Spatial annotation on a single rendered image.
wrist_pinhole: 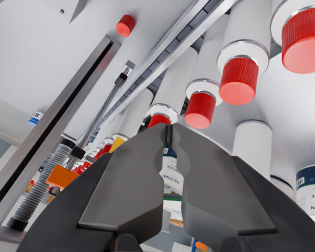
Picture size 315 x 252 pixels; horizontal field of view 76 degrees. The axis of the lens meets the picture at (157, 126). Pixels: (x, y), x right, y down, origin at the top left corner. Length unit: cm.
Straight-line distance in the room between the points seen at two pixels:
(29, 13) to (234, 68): 59
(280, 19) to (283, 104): 33
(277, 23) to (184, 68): 21
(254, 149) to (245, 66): 34
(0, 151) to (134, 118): 766
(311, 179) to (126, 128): 54
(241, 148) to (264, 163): 6
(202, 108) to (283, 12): 11
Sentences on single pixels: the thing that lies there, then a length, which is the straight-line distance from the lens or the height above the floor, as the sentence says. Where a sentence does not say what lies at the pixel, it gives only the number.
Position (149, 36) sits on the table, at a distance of 52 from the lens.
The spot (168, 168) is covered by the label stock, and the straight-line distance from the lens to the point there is 62.
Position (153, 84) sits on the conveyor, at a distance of 54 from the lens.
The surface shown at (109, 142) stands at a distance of 53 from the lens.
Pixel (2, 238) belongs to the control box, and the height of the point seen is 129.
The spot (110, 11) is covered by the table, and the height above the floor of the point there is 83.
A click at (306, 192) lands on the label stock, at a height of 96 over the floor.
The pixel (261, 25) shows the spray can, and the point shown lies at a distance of 26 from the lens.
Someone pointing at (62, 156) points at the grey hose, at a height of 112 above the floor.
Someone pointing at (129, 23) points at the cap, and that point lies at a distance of 49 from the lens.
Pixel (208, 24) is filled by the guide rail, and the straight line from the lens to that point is 31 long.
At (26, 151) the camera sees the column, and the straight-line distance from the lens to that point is 42.
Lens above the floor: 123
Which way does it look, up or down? 30 degrees down
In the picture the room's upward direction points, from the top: 158 degrees counter-clockwise
